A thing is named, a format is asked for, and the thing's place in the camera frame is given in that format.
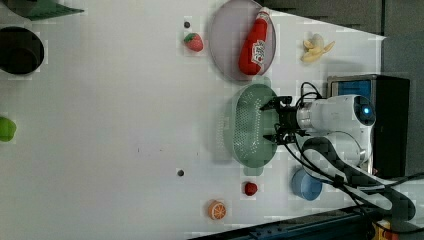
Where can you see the red ketchup bottle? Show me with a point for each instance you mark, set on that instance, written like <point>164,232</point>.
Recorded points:
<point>252,55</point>

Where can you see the blue crate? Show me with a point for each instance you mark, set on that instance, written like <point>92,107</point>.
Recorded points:
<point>352,223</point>

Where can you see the grey round plate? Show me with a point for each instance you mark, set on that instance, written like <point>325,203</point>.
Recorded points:
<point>229,28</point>

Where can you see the red tomato toy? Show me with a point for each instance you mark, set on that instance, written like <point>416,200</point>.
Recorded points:
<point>250,188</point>

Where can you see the black toaster oven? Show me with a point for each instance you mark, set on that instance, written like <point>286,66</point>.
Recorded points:
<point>390,96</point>

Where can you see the small black cylinder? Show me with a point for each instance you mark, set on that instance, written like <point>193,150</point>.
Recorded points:
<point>39,9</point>

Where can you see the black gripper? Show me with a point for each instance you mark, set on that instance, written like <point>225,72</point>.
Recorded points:
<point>287,127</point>

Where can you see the orange slice toy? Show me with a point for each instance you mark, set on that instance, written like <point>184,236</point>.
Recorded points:
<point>216,210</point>

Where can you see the red strawberry toy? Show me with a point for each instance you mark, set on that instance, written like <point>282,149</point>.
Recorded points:
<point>193,41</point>

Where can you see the large black cylinder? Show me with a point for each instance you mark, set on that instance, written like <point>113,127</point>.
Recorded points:
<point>21,51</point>

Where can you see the blue bowl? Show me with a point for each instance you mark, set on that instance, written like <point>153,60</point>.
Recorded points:
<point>305,186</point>

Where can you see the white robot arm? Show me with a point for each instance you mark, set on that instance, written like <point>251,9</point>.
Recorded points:
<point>334,137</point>

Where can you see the peeled banana toy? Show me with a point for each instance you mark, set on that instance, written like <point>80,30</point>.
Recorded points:
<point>315,48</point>

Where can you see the green strainer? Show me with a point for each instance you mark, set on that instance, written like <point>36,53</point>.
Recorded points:
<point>243,124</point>

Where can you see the green apple toy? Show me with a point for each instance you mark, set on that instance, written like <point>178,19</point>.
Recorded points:
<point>7,129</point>

